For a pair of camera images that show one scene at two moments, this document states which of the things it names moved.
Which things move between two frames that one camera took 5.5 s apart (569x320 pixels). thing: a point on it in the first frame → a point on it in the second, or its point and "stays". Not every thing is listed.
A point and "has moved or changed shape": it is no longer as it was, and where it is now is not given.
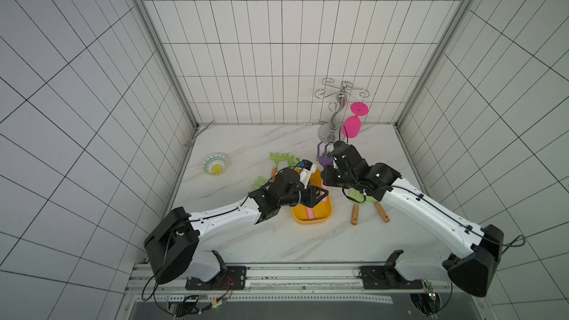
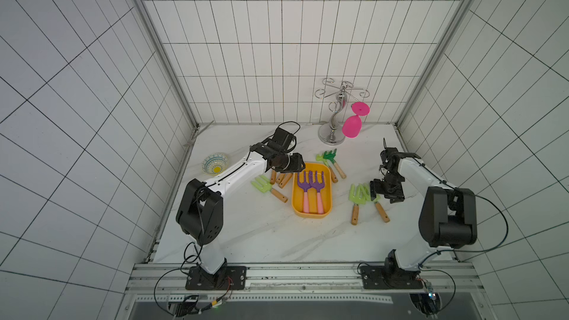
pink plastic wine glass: [353, 124] stays
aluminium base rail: [324, 283] stays
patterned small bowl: [215, 164] stays
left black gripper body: [293, 198] → [289, 164]
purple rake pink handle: [310, 213] has moved or changed shape
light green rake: [258, 183] stays
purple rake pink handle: [324, 160] → [318, 187]
